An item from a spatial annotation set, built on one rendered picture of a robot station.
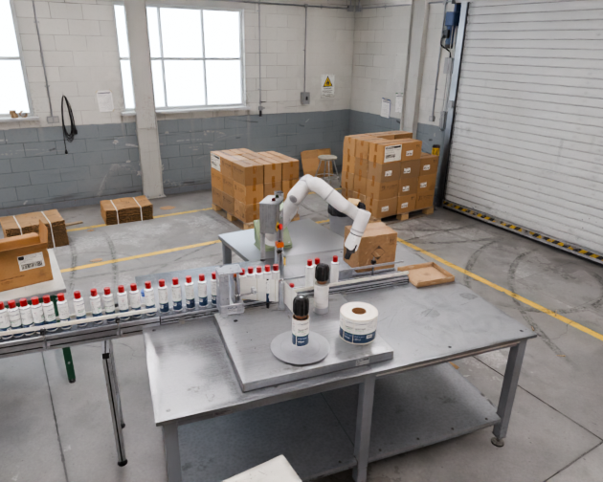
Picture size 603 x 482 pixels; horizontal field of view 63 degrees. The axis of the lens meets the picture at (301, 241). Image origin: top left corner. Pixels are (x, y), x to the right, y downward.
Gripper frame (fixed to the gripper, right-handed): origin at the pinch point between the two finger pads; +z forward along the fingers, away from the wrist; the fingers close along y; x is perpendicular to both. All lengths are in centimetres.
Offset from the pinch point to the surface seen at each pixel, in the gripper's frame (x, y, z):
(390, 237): 38.0, -16.6, -15.2
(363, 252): 21.8, -16.8, 0.1
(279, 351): -57, 61, 40
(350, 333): -23, 64, 22
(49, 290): -164, -73, 89
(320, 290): -29.2, 31.2, 14.6
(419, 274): 64, -3, 3
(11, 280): -187, -82, 90
